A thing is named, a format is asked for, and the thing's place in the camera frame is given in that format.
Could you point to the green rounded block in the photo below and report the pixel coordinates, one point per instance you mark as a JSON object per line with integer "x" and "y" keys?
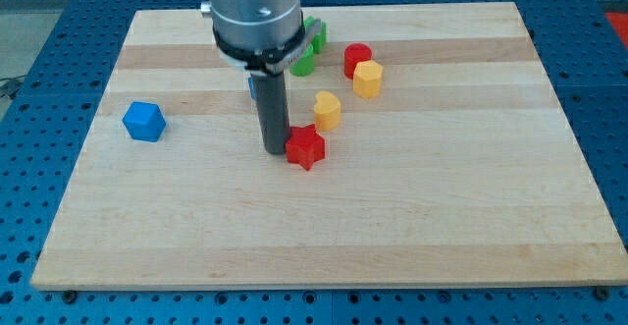
{"x": 305, "y": 65}

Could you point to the yellow hexagon block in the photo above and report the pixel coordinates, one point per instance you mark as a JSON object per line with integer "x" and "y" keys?
{"x": 367, "y": 79}

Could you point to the wooden board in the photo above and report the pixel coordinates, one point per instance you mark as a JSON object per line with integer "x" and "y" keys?
{"x": 462, "y": 173}

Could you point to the blue cube block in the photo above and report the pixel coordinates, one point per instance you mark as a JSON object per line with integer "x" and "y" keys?
{"x": 144, "y": 121}

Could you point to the green star block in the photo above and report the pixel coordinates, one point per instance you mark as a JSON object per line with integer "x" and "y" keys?
{"x": 320, "y": 38}

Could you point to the red cylinder block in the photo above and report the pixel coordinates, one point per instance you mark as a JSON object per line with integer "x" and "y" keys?
{"x": 353, "y": 54}

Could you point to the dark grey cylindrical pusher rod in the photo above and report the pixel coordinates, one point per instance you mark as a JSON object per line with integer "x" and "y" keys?
{"x": 272, "y": 108}

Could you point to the black clamp ring with bracket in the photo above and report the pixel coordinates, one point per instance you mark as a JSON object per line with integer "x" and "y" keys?
{"x": 270, "y": 61}

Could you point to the red star block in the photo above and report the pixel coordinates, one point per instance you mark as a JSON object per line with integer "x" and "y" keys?
{"x": 305, "y": 146}

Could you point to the yellow heart block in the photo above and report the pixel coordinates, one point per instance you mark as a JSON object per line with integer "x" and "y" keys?
{"x": 327, "y": 111}

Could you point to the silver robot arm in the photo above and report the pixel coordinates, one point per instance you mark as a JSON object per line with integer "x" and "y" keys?
{"x": 264, "y": 38}

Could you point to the blue block behind rod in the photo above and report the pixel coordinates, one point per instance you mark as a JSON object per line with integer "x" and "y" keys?
{"x": 251, "y": 88}

